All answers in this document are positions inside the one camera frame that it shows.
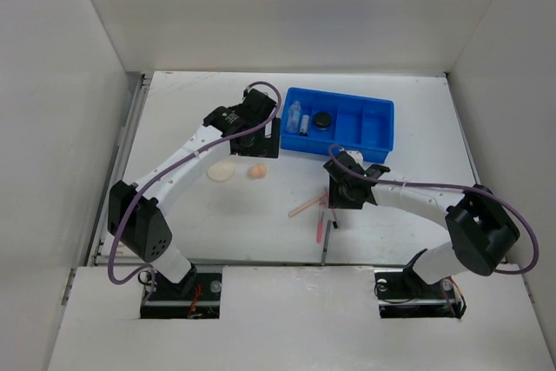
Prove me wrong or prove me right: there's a thin pink brush black tip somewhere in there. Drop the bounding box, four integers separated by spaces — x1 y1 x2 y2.
323 187 340 229

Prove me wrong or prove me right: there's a clear bottle black cap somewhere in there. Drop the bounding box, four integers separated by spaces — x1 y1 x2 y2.
298 114 310 136

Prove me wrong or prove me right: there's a black round compact jar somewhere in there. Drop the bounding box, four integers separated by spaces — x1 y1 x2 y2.
313 111 333 130

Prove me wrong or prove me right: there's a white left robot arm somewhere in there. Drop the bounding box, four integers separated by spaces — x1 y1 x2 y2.
108 82 282 299

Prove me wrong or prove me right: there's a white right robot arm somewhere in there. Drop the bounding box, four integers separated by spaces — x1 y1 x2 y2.
323 150 520 296

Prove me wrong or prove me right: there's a peach makeup sponge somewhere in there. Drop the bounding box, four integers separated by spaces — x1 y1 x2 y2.
248 163 268 179

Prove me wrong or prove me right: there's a grey makeup pen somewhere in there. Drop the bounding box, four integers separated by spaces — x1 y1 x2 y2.
320 221 333 266

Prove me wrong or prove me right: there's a beige pink pencil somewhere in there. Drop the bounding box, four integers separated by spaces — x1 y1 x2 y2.
288 195 327 218

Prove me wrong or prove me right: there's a round beige powder puff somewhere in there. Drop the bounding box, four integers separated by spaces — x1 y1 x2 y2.
206 161 235 182

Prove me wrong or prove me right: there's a blue plastic organizer tray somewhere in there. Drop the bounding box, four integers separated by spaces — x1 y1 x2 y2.
281 87 394 162

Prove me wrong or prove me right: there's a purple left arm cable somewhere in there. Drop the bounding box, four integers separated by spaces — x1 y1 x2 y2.
107 81 282 286

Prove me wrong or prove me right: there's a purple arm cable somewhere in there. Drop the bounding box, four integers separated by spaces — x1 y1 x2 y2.
107 81 282 286
327 143 542 275

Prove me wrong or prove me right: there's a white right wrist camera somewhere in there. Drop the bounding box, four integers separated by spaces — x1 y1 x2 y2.
346 150 364 165

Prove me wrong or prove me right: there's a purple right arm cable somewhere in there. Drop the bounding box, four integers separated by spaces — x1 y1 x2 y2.
327 143 542 275

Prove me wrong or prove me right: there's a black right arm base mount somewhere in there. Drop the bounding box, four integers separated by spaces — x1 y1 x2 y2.
374 249 467 320

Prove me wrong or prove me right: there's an aluminium rail right edge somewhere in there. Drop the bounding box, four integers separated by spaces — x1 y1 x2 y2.
441 71 492 187

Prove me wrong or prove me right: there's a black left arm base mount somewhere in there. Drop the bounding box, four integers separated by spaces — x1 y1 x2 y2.
137 265 223 320

